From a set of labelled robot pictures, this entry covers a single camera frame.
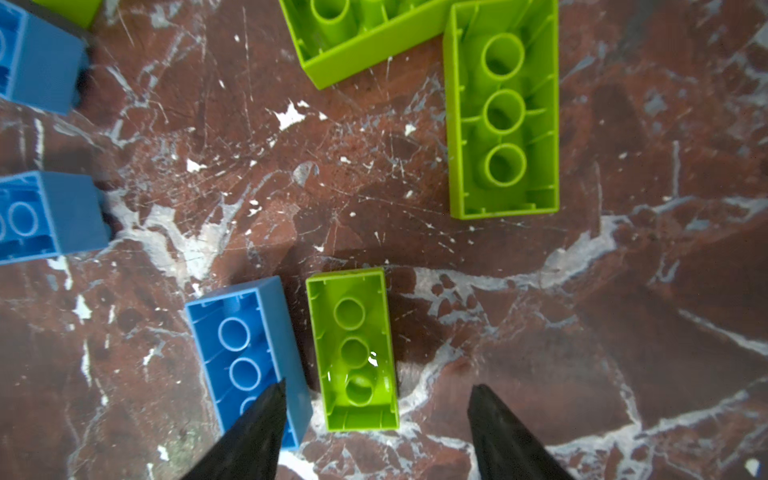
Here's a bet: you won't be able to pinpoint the green lego brick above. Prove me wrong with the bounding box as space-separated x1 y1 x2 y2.
306 268 400 432
34 0 102 30
443 1 560 220
280 0 453 90

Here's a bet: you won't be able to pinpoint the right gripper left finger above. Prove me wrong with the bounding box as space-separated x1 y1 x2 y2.
183 380 287 480

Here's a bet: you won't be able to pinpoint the blue lego brick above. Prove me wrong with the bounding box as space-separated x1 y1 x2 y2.
1 1 89 115
185 276 313 451
1 171 112 265

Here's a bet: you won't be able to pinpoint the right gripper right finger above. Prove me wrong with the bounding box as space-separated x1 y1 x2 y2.
467 384 573 480

